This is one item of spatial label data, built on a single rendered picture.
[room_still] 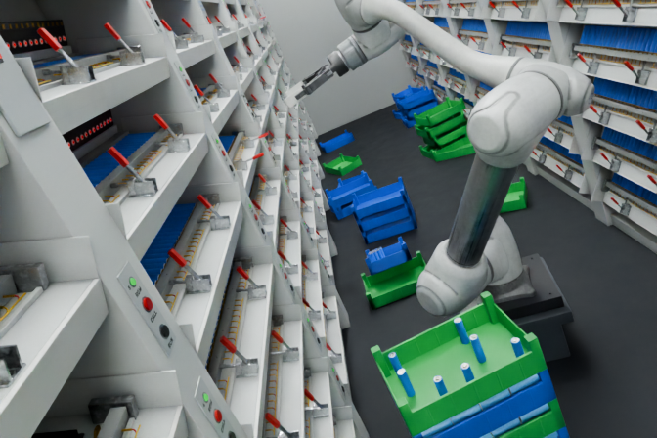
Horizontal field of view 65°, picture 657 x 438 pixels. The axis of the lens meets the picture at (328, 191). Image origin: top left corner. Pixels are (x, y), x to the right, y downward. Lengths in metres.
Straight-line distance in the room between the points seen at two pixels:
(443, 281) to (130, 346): 1.03
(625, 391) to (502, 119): 0.95
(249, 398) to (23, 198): 0.52
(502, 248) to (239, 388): 0.97
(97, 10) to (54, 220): 0.75
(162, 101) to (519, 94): 0.79
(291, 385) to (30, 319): 0.77
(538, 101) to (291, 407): 0.83
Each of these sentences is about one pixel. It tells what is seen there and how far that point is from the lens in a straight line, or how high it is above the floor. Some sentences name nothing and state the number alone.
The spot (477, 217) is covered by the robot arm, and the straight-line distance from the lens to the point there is 1.35.
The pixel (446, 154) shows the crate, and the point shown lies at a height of 0.04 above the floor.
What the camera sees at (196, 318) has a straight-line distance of 0.84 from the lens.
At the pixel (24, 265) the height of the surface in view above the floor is 1.16.
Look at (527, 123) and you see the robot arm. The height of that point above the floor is 0.90.
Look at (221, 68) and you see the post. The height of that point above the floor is 1.20.
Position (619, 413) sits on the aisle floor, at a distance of 1.72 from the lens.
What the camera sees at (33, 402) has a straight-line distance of 0.51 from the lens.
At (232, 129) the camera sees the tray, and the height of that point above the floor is 0.99.
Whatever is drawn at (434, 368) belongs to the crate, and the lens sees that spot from 1.22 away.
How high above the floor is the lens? 1.28
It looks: 19 degrees down
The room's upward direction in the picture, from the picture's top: 24 degrees counter-clockwise
